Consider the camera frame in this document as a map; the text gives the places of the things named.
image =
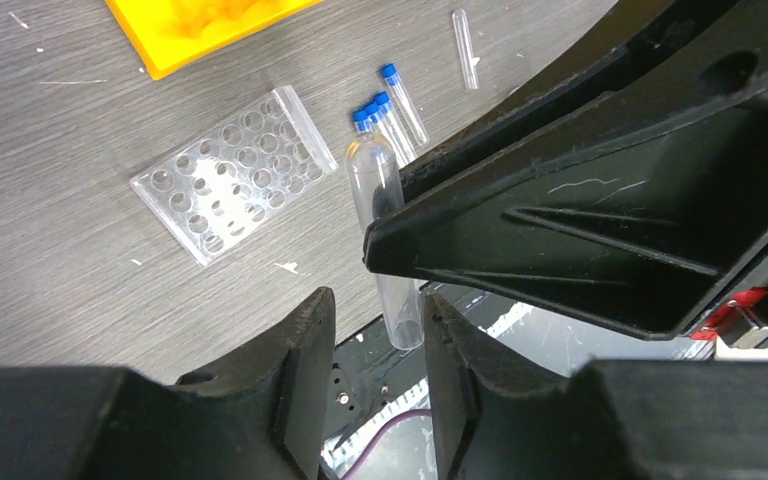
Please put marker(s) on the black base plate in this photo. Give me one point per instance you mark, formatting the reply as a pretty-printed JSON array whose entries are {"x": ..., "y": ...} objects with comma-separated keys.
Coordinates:
[{"x": 368, "y": 374}]

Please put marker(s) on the yellow test tube rack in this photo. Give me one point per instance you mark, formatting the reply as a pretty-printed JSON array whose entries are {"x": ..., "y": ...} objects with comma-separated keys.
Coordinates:
[{"x": 168, "y": 35}]

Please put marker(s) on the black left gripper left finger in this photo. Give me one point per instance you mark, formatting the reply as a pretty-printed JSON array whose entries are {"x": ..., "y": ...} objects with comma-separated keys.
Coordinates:
[{"x": 257, "y": 412}]

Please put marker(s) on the clear test tube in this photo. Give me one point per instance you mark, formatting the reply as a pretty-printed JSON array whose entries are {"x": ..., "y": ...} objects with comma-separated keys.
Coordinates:
[
  {"x": 465, "y": 49},
  {"x": 377, "y": 193}
]

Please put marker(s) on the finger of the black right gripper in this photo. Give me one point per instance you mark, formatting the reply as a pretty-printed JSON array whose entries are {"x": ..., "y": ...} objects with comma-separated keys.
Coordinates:
[
  {"x": 656, "y": 240},
  {"x": 646, "y": 68}
]

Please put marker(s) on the clear acrylic tube rack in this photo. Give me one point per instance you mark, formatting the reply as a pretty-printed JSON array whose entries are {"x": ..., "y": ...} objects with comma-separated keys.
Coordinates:
[{"x": 217, "y": 189}]

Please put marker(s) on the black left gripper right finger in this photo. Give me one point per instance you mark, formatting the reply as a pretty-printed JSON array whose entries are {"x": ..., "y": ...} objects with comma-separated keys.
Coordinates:
[{"x": 498, "y": 415}]

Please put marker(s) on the blue capped tube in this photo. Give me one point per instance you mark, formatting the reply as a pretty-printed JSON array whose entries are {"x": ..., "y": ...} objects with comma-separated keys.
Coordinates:
[
  {"x": 410, "y": 112},
  {"x": 376, "y": 120},
  {"x": 361, "y": 121},
  {"x": 394, "y": 130}
]

